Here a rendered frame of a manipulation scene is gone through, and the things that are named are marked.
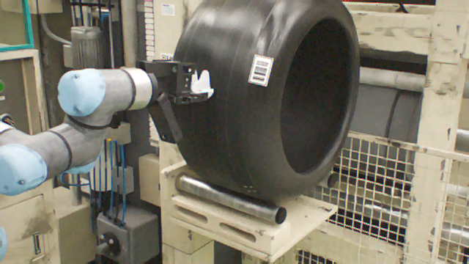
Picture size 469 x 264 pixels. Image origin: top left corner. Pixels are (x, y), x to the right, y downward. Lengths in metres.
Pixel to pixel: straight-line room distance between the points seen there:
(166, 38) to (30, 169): 0.77
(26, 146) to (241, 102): 0.46
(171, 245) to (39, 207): 0.43
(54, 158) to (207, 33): 0.49
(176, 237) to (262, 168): 0.60
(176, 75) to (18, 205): 0.77
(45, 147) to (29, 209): 0.78
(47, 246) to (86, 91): 0.92
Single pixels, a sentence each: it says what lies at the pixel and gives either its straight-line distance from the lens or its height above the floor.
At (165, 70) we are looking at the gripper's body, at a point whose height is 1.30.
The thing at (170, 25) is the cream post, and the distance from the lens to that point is 1.44.
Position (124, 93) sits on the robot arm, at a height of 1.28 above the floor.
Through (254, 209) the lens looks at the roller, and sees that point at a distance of 1.29.
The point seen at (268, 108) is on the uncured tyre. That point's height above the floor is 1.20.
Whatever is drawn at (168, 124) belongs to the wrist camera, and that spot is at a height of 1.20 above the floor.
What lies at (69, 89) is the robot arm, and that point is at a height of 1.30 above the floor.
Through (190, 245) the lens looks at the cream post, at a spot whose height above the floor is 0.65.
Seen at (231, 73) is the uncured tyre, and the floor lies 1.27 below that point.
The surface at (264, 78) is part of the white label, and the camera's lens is 1.05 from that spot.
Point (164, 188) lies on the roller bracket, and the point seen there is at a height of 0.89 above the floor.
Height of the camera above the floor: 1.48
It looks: 18 degrees down
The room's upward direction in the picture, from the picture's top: 1 degrees clockwise
